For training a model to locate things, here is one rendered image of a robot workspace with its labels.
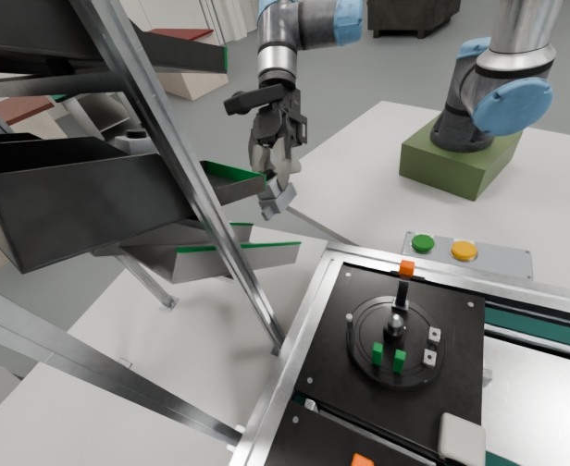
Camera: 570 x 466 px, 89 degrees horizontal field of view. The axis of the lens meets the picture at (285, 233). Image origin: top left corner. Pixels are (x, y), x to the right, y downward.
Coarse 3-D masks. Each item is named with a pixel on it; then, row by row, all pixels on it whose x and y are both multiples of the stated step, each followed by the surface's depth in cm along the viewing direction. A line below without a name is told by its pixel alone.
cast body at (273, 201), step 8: (272, 176) 52; (272, 184) 50; (288, 184) 54; (264, 192) 52; (272, 192) 51; (280, 192) 53; (288, 192) 54; (296, 192) 56; (264, 200) 53; (272, 200) 51; (280, 200) 52; (288, 200) 54; (264, 208) 53; (272, 208) 53; (280, 208) 52; (264, 216) 52
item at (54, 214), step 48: (0, 144) 27; (48, 144) 30; (96, 144) 34; (0, 192) 19; (48, 192) 21; (96, 192) 24; (144, 192) 27; (240, 192) 38; (0, 240) 22; (48, 240) 22; (96, 240) 25
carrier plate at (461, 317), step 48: (336, 288) 53; (384, 288) 51; (432, 288) 49; (336, 336) 47; (480, 336) 43; (336, 384) 42; (432, 384) 40; (480, 384) 39; (384, 432) 39; (432, 432) 36
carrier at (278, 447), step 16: (288, 416) 41; (304, 416) 40; (320, 416) 40; (288, 432) 40; (304, 432) 39; (320, 432) 39; (336, 432) 38; (352, 432) 38; (272, 448) 39; (288, 448) 38; (304, 448) 38; (320, 448) 38; (336, 448) 37; (352, 448) 37; (368, 448) 37; (384, 448) 36; (272, 464) 38; (288, 464) 37; (304, 464) 37; (320, 464) 37; (336, 464) 36; (384, 464) 35; (400, 464) 35; (416, 464) 35
